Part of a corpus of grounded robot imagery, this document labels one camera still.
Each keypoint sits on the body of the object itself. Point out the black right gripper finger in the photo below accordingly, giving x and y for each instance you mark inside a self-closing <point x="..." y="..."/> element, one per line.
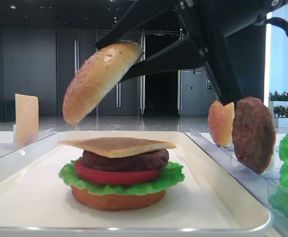
<point x="140" y="12"/>

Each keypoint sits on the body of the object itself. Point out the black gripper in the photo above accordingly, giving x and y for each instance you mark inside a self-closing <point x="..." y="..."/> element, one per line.
<point x="206" y="47"/>

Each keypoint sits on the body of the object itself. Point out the bun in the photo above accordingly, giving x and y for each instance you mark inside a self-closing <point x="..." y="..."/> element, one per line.
<point x="113" y="202"/>
<point x="220" y="123"/>
<point x="98" y="75"/>

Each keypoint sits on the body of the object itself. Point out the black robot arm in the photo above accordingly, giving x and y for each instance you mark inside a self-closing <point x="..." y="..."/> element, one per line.
<point x="237" y="14"/>

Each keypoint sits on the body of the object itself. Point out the upright meat patty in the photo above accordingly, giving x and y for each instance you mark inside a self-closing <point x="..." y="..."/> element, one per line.
<point x="253" y="134"/>

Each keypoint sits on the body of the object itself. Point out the meat patty on burger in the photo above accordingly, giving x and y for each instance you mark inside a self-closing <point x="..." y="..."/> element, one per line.
<point x="147" y="161"/>

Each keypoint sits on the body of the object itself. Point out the lettuce leaf on burger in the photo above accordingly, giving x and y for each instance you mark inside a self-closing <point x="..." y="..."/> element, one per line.
<point x="169" y="176"/>

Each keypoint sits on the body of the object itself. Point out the cheese slice on burger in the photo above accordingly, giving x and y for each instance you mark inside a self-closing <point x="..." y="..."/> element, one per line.
<point x="118" y="147"/>

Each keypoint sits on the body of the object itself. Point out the upright cheese slice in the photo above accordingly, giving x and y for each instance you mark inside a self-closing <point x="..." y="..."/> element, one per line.
<point x="26" y="109"/>

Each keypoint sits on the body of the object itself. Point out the tomato slice on burger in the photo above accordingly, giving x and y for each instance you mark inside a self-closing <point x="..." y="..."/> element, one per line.
<point x="114" y="178"/>

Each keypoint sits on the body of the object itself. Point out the white flower planter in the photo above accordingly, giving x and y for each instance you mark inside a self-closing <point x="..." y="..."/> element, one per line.
<point x="278" y="104"/>

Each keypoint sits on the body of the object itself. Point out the white rectangular tray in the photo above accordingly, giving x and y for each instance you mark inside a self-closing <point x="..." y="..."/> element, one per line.
<point x="35" y="202"/>

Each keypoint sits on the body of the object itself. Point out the wall screen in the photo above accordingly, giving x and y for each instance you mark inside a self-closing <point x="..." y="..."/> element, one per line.
<point x="209" y="85"/>

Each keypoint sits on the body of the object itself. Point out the right clear acrylic rail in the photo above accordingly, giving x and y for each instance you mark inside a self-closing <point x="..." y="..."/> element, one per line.
<point x="265" y="187"/>

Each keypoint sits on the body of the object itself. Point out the clear acrylic rail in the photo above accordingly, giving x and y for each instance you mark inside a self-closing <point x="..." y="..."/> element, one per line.
<point x="265" y="187"/>
<point x="9" y="144"/>

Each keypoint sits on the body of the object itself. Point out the left clear acrylic rail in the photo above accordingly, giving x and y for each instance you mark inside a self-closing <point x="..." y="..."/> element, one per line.
<point x="9" y="144"/>

